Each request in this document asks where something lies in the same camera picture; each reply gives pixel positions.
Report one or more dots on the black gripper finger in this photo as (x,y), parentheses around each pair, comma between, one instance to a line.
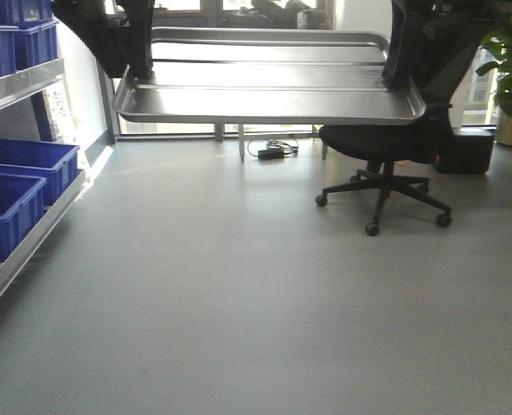
(413,27)
(134,33)

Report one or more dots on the silver metal tray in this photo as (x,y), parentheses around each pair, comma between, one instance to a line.
(267,77)

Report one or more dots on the black box on floor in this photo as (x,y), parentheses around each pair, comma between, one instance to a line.
(465,152)

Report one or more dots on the black office chair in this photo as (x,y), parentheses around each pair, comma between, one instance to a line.
(441,68)

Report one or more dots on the blue bin upper right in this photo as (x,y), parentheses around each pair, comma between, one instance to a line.
(36,43)

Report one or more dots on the blue bin top corner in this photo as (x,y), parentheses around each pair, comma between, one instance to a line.
(16,12)

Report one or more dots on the metal shelf rack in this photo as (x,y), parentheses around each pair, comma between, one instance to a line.
(11,267)

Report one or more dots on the blue bin lower back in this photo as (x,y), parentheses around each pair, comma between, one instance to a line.
(57,163)

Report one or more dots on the blue bin lower front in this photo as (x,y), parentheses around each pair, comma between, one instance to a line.
(21,208)

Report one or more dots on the black power adapter with cables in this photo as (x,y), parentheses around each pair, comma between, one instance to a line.
(274,149)

